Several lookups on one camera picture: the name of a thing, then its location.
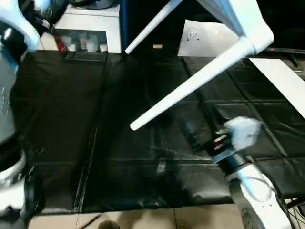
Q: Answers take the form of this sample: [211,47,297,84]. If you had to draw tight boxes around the black left robot foot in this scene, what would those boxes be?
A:
[97,220,121,229]

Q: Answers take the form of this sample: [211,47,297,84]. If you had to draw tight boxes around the white cabinet with glass doors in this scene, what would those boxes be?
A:
[40,0,122,54]

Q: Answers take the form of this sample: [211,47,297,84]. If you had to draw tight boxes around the white cushion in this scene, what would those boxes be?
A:
[177,19,250,59]

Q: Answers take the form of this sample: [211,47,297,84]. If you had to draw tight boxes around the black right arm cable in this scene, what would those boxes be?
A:
[270,188,305,229]

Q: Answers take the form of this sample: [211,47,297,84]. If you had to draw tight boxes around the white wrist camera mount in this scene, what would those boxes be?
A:
[0,0,53,54]
[223,116,264,152]

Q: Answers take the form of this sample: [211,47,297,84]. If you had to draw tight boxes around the red bottle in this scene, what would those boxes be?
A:
[54,33,66,52]

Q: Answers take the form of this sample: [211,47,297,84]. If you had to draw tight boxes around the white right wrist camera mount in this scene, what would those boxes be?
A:
[223,116,264,152]

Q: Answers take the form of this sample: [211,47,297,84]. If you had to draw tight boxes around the white flat board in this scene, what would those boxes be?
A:
[249,57,305,120]

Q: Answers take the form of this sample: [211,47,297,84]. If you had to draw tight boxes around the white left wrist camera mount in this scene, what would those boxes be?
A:
[0,0,53,54]

